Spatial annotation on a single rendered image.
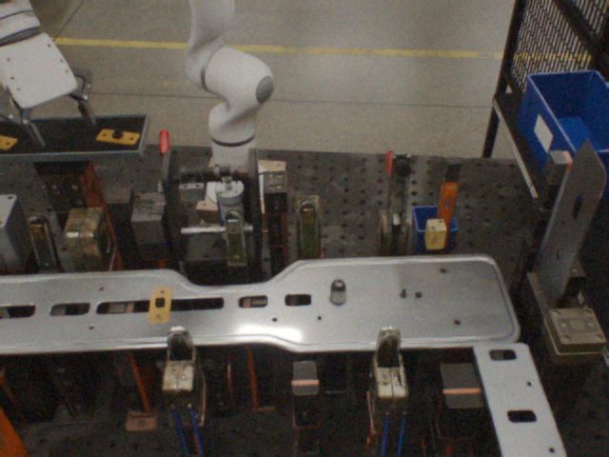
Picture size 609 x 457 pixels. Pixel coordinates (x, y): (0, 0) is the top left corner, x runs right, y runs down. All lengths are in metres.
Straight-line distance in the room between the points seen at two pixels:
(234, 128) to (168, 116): 1.97
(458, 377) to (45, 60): 0.87
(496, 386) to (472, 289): 0.21
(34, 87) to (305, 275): 0.59
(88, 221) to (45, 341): 0.25
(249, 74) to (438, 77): 2.44
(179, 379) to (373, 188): 1.04
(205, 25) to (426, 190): 0.84
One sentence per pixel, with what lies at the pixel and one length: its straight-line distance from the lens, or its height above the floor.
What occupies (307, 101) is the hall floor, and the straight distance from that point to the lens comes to 3.66.
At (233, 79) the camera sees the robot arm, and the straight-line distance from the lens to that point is 1.57.
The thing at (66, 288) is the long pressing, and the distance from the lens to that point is 1.39.
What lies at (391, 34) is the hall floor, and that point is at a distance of 4.31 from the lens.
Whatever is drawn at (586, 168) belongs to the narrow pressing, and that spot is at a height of 1.30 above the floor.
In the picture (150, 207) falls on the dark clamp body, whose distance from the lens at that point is 1.40.
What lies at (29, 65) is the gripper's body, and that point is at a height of 1.45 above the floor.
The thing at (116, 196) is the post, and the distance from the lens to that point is 1.41.
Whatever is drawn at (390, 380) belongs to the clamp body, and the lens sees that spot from 1.13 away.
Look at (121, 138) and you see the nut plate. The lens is 1.45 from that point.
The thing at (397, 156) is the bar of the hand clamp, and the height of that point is 1.21.
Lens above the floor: 1.98
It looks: 44 degrees down
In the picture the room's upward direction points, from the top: 1 degrees counter-clockwise
